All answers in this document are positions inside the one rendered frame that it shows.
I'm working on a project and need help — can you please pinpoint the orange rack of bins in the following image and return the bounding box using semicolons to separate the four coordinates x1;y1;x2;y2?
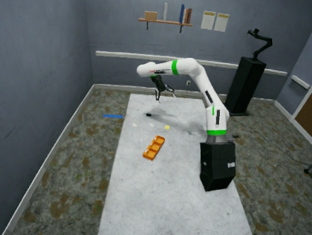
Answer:
143;135;165;161

